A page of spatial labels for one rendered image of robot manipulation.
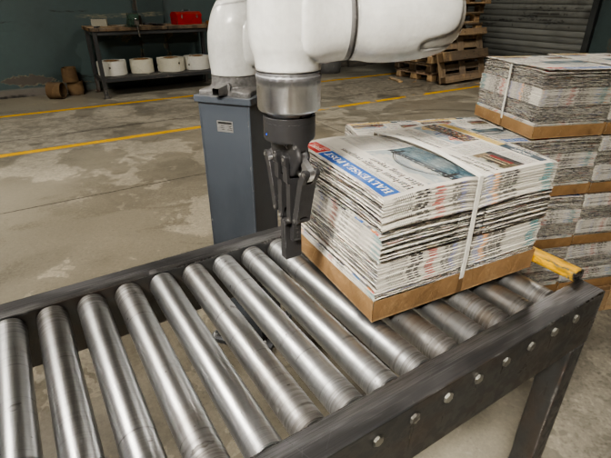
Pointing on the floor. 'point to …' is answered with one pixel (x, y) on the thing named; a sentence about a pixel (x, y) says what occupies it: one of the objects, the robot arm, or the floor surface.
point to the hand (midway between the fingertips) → (291, 236)
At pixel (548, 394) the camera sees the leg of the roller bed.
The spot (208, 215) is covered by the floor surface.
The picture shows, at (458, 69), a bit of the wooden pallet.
